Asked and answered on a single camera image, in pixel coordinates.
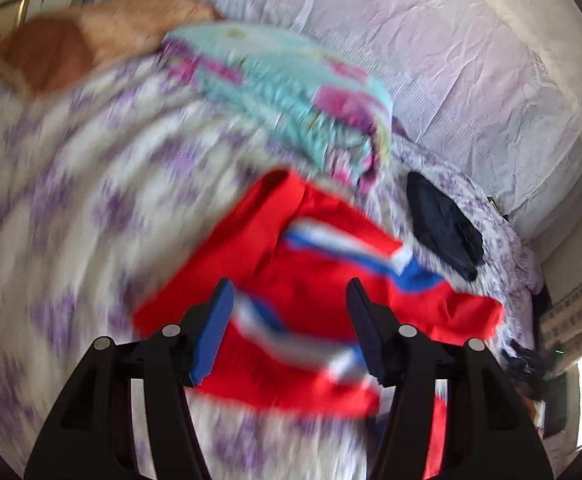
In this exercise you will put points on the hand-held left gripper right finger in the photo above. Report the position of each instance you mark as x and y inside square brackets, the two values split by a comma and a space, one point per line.
[367, 332]

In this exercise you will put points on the orange brown cloth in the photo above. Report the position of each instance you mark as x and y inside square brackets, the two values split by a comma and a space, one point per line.
[66, 45]

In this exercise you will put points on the folded turquoise floral quilt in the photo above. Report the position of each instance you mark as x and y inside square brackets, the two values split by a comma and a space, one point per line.
[281, 90]

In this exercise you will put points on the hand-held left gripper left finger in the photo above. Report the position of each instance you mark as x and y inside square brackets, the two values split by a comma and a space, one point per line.
[215, 332]

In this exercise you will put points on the red pants with blue-white stripes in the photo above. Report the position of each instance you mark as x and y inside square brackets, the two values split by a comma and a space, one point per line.
[321, 270]

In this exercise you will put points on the white lace curtain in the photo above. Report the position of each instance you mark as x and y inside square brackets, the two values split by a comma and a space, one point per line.
[421, 60]

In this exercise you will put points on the dark cloth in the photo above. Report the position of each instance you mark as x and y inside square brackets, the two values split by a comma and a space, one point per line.
[531, 365]

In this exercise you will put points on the folded dark navy garment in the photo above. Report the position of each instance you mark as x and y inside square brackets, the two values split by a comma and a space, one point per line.
[441, 225]

